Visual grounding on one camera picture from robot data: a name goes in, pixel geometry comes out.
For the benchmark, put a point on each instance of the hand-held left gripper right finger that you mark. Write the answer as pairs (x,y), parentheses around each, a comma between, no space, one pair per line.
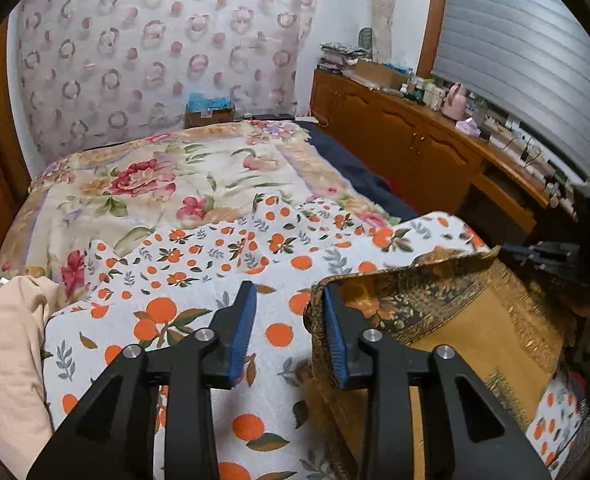
(335,330)

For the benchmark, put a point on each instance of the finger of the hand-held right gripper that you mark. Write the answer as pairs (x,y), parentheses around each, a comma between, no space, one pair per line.
(540,255)

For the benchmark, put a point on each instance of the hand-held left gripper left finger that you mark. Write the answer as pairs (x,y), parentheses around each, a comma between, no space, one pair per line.
(240,330)

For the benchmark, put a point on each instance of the brown sunflower-print garment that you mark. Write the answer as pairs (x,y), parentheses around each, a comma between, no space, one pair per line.
(475,325)

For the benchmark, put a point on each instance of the orange-fruit print blanket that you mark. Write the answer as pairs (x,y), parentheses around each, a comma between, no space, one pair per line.
(200,270)

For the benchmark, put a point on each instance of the purple tissue pack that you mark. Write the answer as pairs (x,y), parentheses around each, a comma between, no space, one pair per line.
(469,127)

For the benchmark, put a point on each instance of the floral blanket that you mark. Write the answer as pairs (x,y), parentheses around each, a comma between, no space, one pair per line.
(150,185)

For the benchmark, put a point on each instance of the navy bed sheet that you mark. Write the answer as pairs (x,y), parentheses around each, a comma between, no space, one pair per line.
(350,160)

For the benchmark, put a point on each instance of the pink kettle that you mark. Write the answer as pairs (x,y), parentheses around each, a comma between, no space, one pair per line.
(455,102)

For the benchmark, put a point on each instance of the wooden cabinet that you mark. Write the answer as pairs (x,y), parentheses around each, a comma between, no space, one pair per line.
(400,135)

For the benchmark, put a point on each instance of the grey window blind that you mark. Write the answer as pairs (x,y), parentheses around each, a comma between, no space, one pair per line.
(525,45)

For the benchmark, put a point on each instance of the group of small bottles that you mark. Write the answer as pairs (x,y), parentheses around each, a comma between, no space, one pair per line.
(425,92)

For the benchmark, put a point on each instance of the cardboard box with blue cloth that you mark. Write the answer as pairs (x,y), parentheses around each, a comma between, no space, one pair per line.
(210,110)

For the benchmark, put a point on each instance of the pale pink cloth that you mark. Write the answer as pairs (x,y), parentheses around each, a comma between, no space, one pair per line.
(5,360)

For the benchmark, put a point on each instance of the flat cardboard box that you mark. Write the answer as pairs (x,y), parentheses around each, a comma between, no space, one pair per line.
(375,74)

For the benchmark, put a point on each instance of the stack of folded cloths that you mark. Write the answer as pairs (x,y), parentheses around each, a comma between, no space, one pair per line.
(340,57)

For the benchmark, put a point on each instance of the cream lace curtain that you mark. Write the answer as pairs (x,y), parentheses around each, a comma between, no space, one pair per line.
(384,10)

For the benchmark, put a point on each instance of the circle-pattern curtain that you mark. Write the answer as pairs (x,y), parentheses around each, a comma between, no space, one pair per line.
(150,35)

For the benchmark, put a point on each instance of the wooden window frame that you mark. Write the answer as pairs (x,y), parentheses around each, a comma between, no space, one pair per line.
(432,15)

